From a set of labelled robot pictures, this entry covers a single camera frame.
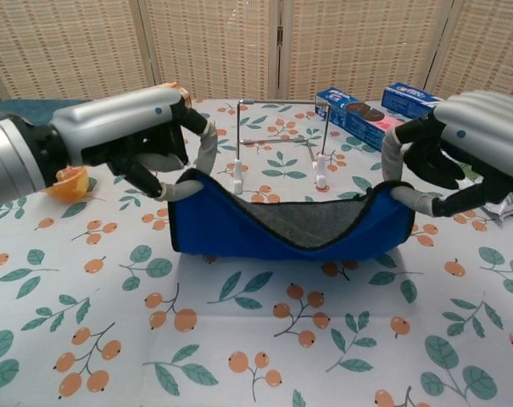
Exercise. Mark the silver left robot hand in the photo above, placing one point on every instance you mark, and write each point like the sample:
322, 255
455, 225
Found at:
120, 123

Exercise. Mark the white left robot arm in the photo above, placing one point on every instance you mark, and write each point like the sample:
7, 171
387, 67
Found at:
10, 161

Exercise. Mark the bamboo folding screen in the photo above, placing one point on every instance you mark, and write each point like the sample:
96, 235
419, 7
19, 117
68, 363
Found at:
213, 42

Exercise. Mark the silver snack bag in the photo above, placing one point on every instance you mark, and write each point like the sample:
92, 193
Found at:
506, 210

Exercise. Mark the orange fruit jelly cup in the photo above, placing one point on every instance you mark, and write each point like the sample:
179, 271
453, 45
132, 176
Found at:
69, 184

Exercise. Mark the floral tablecloth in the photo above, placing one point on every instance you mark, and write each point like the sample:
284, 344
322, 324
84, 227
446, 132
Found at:
239, 318

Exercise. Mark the blue and grey towel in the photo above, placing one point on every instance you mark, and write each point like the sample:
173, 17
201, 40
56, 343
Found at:
222, 229

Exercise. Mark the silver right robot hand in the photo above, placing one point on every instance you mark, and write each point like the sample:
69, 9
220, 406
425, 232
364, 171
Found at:
485, 127

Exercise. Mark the blue toothpaste box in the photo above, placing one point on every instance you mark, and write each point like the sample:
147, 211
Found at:
404, 102

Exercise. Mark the blue chocolate cookie box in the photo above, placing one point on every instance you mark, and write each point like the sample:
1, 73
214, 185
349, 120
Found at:
358, 123

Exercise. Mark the orange cracker box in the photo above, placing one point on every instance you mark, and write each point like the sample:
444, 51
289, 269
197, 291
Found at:
183, 94

